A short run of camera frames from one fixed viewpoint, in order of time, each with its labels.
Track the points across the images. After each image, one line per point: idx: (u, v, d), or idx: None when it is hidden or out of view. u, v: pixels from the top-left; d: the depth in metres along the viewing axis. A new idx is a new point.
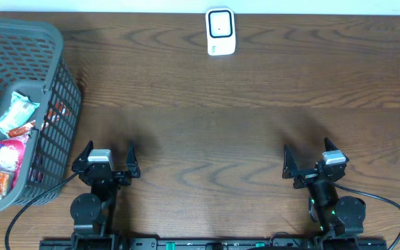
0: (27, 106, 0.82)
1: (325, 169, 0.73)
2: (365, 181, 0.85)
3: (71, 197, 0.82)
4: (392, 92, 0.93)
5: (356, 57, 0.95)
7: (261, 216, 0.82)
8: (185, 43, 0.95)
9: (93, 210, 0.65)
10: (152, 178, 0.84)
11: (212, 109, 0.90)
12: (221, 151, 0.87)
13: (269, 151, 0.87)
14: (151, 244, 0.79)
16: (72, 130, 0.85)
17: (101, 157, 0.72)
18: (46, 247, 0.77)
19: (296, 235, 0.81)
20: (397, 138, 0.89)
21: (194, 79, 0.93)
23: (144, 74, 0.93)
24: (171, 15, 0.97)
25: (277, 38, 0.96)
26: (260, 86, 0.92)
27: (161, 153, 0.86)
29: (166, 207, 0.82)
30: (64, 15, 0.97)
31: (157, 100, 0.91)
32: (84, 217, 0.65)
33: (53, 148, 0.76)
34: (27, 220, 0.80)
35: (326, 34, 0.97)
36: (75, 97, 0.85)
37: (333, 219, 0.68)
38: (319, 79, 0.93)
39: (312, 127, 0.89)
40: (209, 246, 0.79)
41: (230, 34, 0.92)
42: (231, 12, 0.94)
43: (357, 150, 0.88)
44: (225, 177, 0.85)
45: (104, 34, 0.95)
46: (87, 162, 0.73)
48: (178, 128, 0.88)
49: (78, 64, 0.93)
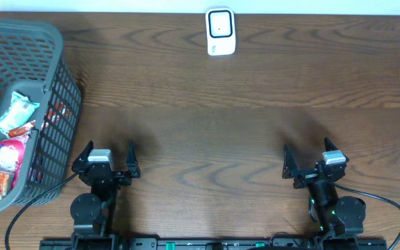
0: (27, 106, 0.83)
1: (325, 169, 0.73)
2: (366, 181, 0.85)
3: (71, 197, 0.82)
4: (392, 92, 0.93)
5: (356, 57, 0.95)
7: (261, 216, 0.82)
8: (185, 43, 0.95)
9: (93, 210, 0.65)
10: (152, 178, 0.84)
11: (212, 109, 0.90)
12: (221, 151, 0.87)
13: (269, 151, 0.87)
14: (151, 244, 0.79)
16: (72, 130, 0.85)
17: (101, 157, 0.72)
18: (46, 247, 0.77)
19: (296, 235, 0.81)
20: (397, 137, 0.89)
21: (194, 79, 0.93)
23: (144, 74, 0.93)
24: (171, 15, 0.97)
25: (277, 38, 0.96)
26: (260, 86, 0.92)
27: (161, 153, 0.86)
29: (166, 207, 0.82)
30: (65, 15, 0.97)
31: (157, 100, 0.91)
32: (84, 217, 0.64)
33: (53, 148, 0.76)
34: (27, 220, 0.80)
35: (326, 34, 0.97)
36: (75, 97, 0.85)
37: (333, 219, 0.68)
38: (319, 78, 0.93)
39: (312, 126, 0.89)
40: (209, 246, 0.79)
41: (230, 34, 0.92)
42: (231, 12, 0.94)
43: (357, 150, 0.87)
44: (225, 177, 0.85)
45: (104, 35, 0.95)
46: (87, 162, 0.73)
48: (178, 128, 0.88)
49: (78, 64, 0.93)
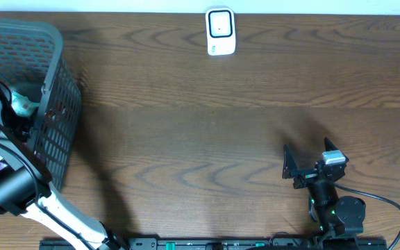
0: (27, 106, 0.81)
1: (325, 169, 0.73)
2: (366, 181, 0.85)
3: (71, 196, 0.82)
4: (392, 92, 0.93)
5: (356, 57, 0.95)
7: (261, 216, 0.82)
8: (185, 43, 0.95)
9: (98, 226, 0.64)
10: (152, 178, 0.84)
11: (212, 109, 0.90)
12: (221, 151, 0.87)
13: (269, 151, 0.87)
14: (151, 243, 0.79)
16: (72, 130, 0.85)
17: (76, 225, 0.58)
18: (46, 247, 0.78)
19: (297, 235, 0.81)
20: (397, 137, 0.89)
21: (194, 78, 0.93)
23: (144, 74, 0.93)
24: (172, 14, 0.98)
25: (277, 38, 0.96)
26: (261, 86, 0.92)
27: (161, 153, 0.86)
29: (166, 207, 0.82)
30: (65, 15, 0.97)
31: (157, 99, 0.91)
32: (21, 195, 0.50)
33: (53, 148, 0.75)
34: (28, 220, 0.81)
35: (326, 33, 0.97)
36: (73, 92, 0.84)
37: (333, 219, 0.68)
38: (319, 78, 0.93)
39: (312, 126, 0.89)
40: (208, 246, 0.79)
41: (230, 34, 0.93)
42: (231, 12, 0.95)
43: (357, 150, 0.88)
44: (225, 178, 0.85)
45: (104, 34, 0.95)
46: (73, 230, 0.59)
48: (178, 128, 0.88)
49: (78, 64, 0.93)
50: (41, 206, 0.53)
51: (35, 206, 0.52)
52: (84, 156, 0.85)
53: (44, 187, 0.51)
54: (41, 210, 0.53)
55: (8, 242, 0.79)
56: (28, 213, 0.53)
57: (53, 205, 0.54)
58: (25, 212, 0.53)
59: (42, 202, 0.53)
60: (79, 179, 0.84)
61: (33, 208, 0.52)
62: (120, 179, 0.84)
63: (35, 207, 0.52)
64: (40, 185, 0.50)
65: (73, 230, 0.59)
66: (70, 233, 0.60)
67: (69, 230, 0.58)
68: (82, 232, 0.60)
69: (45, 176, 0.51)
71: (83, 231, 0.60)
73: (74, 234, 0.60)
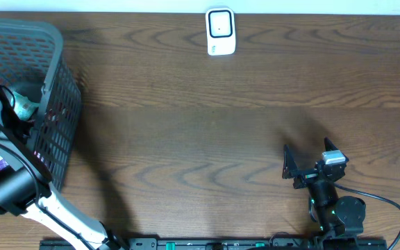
0: (27, 106, 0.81)
1: (325, 169, 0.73)
2: (366, 181, 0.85)
3: (71, 196, 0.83)
4: (392, 92, 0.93)
5: (356, 57, 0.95)
7: (261, 216, 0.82)
8: (185, 43, 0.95)
9: (98, 226, 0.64)
10: (152, 178, 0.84)
11: (212, 109, 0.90)
12: (221, 151, 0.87)
13: (269, 151, 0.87)
14: (151, 243, 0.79)
16: (72, 130, 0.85)
17: (76, 224, 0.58)
18: (46, 247, 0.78)
19: (297, 235, 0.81)
20: (397, 137, 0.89)
21: (194, 78, 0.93)
23: (144, 74, 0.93)
24: (172, 14, 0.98)
25: (277, 38, 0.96)
26: (261, 86, 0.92)
27: (161, 153, 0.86)
29: (166, 207, 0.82)
30: (65, 15, 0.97)
31: (157, 100, 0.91)
32: (21, 195, 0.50)
33: (53, 148, 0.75)
34: (27, 220, 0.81)
35: (326, 33, 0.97)
36: (73, 92, 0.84)
37: (333, 219, 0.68)
38: (319, 78, 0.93)
39: (312, 126, 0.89)
40: (208, 246, 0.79)
41: (230, 34, 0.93)
42: (231, 12, 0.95)
43: (357, 150, 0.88)
44: (225, 178, 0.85)
45: (104, 34, 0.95)
46: (73, 230, 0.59)
48: (178, 128, 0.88)
49: (78, 64, 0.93)
50: (41, 207, 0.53)
51: (36, 207, 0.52)
52: (84, 156, 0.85)
53: (44, 187, 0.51)
54: (41, 210, 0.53)
55: (8, 242, 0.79)
56: (28, 213, 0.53)
57: (53, 205, 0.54)
58: (25, 212, 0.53)
59: (42, 203, 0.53)
60: (79, 179, 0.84)
61: (34, 209, 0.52)
62: (120, 179, 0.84)
63: (35, 207, 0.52)
64: (40, 185, 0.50)
65: (74, 230, 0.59)
66: (70, 233, 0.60)
67: (70, 229, 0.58)
68: (83, 231, 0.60)
69: (45, 176, 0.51)
71: (83, 231, 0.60)
73: (75, 234, 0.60)
